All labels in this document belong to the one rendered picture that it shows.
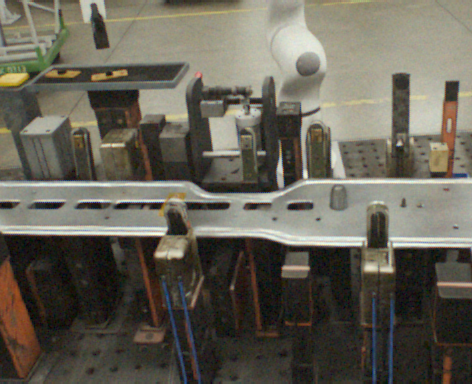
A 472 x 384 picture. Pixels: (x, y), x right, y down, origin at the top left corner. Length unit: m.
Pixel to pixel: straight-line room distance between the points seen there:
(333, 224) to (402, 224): 0.13
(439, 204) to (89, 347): 0.81
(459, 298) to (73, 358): 0.82
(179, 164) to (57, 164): 0.27
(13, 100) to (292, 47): 0.71
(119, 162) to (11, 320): 0.38
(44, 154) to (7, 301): 0.34
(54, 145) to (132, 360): 0.50
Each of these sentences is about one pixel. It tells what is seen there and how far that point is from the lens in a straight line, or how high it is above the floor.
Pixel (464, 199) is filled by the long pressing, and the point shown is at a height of 1.00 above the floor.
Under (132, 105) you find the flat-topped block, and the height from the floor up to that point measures 1.08.
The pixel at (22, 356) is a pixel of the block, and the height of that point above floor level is 0.76.
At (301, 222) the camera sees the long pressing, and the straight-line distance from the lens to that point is 1.11.
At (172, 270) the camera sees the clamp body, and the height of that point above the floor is 1.01.
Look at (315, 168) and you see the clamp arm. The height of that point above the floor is 1.01.
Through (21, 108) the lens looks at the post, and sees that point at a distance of 1.62.
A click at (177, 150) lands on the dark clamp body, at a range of 1.33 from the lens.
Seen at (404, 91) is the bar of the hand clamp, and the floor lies 1.18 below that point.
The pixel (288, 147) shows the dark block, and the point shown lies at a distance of 1.31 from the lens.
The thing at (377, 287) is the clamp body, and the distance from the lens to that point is 0.95.
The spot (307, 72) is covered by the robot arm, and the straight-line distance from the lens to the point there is 1.48.
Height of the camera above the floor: 1.64
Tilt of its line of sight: 28 degrees down
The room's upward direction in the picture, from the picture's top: 4 degrees counter-clockwise
